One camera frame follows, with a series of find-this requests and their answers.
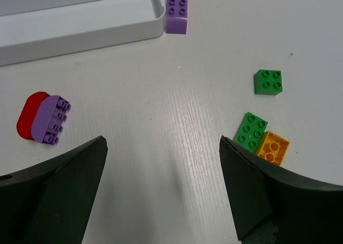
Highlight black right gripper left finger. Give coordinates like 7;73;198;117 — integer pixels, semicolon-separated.
1;136;108;243

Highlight purple lego on red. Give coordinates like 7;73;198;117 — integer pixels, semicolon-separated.
31;95;71;145

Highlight orange 2x3 lego brick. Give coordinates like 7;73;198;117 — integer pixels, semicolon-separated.
255;131;289;166

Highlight small green lego brick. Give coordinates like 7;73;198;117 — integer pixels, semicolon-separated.
254;69;283;96

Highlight white divided sorting tray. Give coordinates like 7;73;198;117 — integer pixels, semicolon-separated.
1;0;166;66

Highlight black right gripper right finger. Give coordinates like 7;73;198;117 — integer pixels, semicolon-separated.
219;137;342;243

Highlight red curved lego brick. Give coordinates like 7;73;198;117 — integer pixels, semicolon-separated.
16;91;50;141

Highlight green lego brick cluster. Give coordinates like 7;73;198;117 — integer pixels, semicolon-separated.
233;112;268;153

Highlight purple lego brick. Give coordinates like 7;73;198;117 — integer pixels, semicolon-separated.
166;0;188;34

